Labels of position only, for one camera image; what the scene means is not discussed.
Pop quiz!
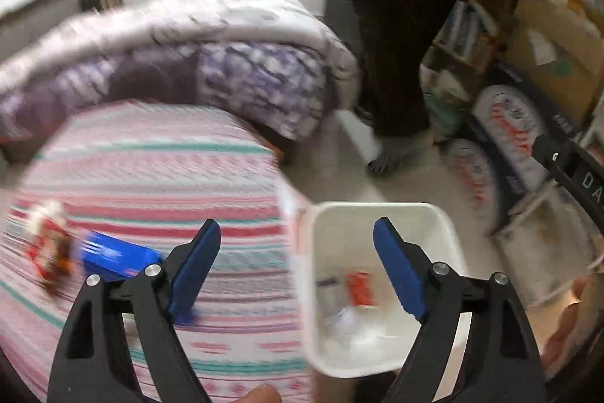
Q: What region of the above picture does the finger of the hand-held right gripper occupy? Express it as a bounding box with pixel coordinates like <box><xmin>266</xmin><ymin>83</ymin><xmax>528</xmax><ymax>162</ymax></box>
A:
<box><xmin>532</xmin><ymin>134</ymin><xmax>574</xmax><ymax>187</ymax></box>

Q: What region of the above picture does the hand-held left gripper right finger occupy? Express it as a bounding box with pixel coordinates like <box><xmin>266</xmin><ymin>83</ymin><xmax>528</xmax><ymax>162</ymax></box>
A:
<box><xmin>373</xmin><ymin>216</ymin><xmax>548</xmax><ymax>403</ymax></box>

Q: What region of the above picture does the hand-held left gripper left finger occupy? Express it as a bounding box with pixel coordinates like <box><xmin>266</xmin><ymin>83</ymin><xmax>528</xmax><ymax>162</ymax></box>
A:
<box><xmin>47</xmin><ymin>219</ymin><xmax>222</xmax><ymax>403</ymax></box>

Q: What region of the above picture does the red wrapper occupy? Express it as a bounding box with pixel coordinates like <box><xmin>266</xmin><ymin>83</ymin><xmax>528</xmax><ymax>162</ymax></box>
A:
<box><xmin>347</xmin><ymin>271</ymin><xmax>378</xmax><ymax>309</ymax></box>

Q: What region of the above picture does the white plastic bin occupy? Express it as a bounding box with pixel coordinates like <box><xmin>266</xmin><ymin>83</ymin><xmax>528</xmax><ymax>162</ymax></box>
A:
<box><xmin>295</xmin><ymin>201</ymin><xmax>473</xmax><ymax>378</ymax></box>

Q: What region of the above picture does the white paper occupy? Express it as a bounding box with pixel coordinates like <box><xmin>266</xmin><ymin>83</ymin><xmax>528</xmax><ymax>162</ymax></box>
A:
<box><xmin>325</xmin><ymin>306</ymin><xmax>373</xmax><ymax>342</ymax></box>

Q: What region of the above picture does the blue box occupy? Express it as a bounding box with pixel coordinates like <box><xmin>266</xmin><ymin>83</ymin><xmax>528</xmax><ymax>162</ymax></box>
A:
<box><xmin>78</xmin><ymin>230</ymin><xmax>163</xmax><ymax>283</ymax></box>

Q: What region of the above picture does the red white snack packet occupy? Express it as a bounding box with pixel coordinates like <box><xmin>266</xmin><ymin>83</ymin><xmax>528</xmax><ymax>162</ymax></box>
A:
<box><xmin>23</xmin><ymin>200</ymin><xmax>76</xmax><ymax>295</ymax></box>

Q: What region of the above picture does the person's left hand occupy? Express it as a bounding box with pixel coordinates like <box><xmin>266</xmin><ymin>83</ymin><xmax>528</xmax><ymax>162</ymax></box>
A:
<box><xmin>233</xmin><ymin>385</ymin><xmax>283</xmax><ymax>403</ymax></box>

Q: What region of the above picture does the person's right hand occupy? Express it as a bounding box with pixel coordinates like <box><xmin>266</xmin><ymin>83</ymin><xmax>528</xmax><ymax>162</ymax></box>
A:
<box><xmin>540</xmin><ymin>275</ymin><xmax>604</xmax><ymax>380</ymax></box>

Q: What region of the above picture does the blue white water carton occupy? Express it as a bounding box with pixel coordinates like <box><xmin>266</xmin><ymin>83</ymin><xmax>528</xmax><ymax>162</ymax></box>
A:
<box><xmin>472</xmin><ymin>68</ymin><xmax>581</xmax><ymax>234</ymax></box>
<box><xmin>444</xmin><ymin>139</ymin><xmax>501</xmax><ymax>215</ymax></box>

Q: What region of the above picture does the round table with patterned cloth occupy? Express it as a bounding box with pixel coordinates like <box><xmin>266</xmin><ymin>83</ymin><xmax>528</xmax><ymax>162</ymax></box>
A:
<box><xmin>0</xmin><ymin>98</ymin><xmax>314</xmax><ymax>403</ymax></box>

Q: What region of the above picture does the cardboard box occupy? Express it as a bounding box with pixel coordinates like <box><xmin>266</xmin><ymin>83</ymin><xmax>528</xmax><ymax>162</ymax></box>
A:
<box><xmin>502</xmin><ymin>0</ymin><xmax>604</xmax><ymax>125</ymax></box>

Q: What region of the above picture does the wooden bookshelf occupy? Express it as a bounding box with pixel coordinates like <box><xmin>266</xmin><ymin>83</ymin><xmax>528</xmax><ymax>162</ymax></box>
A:
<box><xmin>420</xmin><ymin>0</ymin><xmax>529</xmax><ymax>102</ymax></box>

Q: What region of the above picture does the purple patterned blanket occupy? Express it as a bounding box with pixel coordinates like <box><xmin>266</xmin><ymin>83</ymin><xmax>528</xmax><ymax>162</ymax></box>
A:
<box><xmin>0</xmin><ymin>42</ymin><xmax>331</xmax><ymax>149</ymax></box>

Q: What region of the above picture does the grey bed headboard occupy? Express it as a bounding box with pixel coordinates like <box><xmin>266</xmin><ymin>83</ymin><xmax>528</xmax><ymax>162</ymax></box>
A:
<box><xmin>0</xmin><ymin>0</ymin><xmax>83</xmax><ymax>49</ymax></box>

